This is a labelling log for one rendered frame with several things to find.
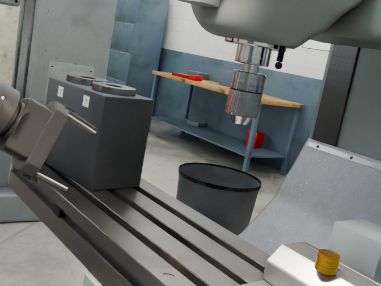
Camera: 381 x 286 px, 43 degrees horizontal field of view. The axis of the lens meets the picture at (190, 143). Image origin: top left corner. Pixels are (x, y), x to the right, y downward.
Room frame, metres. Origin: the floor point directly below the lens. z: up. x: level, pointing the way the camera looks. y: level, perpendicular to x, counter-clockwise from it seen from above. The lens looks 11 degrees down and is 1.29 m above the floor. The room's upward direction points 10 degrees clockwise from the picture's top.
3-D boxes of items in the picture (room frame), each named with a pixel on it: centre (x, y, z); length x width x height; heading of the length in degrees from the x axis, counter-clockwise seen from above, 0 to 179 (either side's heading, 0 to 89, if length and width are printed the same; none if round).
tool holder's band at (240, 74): (0.69, -0.06, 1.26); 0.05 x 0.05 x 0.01
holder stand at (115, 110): (1.02, 0.21, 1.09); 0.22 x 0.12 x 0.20; 46
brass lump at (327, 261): (0.46, -0.16, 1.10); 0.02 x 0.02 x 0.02
